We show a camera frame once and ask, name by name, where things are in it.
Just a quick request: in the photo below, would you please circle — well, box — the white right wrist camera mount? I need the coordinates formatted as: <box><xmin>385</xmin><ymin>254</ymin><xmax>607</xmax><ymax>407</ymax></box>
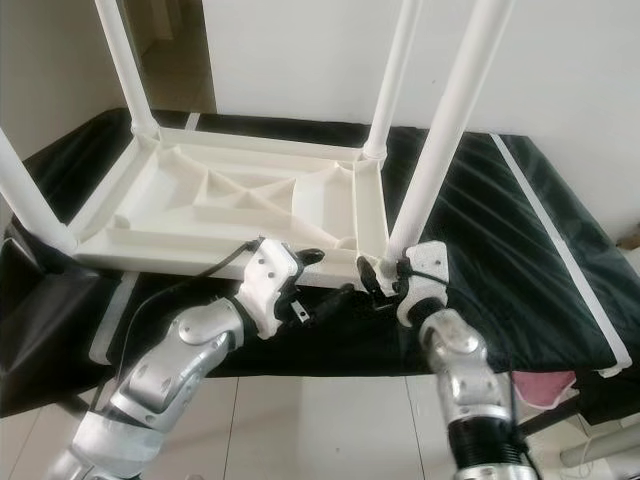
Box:
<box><xmin>394</xmin><ymin>239</ymin><xmax>450</xmax><ymax>331</ymax></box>

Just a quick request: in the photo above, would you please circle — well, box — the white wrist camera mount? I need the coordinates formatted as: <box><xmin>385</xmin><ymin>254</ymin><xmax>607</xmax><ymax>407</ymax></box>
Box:
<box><xmin>241</xmin><ymin>237</ymin><xmax>312</xmax><ymax>343</ymax></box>
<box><xmin>394</xmin><ymin>239</ymin><xmax>450</xmax><ymax>331</ymax></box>

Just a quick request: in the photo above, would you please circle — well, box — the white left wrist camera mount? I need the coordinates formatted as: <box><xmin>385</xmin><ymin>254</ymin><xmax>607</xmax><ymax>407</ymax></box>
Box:
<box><xmin>241</xmin><ymin>237</ymin><xmax>312</xmax><ymax>343</ymax></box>

